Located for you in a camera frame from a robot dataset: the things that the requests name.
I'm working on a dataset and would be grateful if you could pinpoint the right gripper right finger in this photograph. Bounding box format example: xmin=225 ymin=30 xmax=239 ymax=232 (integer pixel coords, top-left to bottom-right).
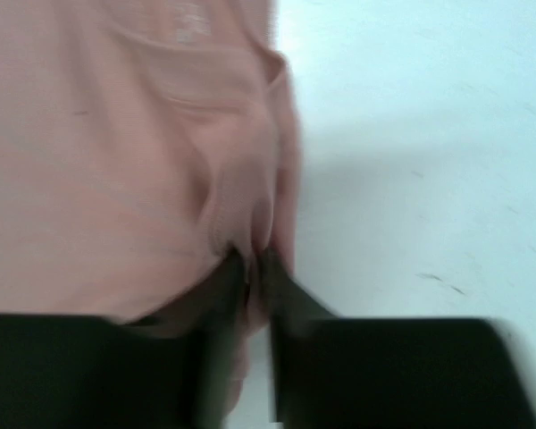
xmin=259 ymin=249 xmax=536 ymax=428

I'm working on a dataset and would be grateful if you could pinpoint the pink t shirt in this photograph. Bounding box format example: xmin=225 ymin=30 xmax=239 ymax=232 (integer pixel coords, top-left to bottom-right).
xmin=0 ymin=1 xmax=301 ymax=321

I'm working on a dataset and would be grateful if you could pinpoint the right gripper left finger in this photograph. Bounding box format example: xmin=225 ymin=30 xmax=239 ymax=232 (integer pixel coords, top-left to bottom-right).
xmin=0 ymin=252 xmax=245 ymax=428

